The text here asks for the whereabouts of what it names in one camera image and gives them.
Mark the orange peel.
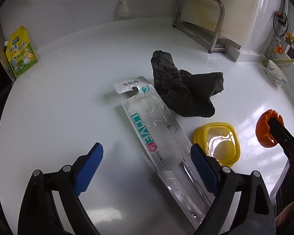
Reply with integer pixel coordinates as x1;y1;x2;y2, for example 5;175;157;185
255;109;284;148

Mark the dark grey cloth rag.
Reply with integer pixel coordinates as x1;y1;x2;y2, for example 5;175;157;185
151;50;224;118

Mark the yellow plastic container lid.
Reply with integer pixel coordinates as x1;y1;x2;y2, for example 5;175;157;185
193;122;240;167

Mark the clear toothbrush blister pack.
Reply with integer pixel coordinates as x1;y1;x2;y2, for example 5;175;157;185
113;76;211;228

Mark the yellow green seasoning pouch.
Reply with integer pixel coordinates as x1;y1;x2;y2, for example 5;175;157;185
6;25;38;78

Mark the gas valve with hose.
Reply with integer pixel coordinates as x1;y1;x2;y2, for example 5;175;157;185
262;32;294;66

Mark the person's right hand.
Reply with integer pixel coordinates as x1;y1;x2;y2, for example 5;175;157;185
275;201;294;227

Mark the black cable loop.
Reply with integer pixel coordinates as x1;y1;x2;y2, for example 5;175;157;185
273;11;289;38

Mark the steel cutting board rack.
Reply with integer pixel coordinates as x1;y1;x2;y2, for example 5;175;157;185
172;0;230;54

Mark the white bottle brush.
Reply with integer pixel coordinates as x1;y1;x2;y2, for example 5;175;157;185
116;0;131;18

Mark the white cutting board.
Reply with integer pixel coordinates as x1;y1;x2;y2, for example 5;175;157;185
181;0;262;48

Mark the white patterned ceramic bowl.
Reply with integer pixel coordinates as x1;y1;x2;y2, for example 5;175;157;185
267;60;288;87

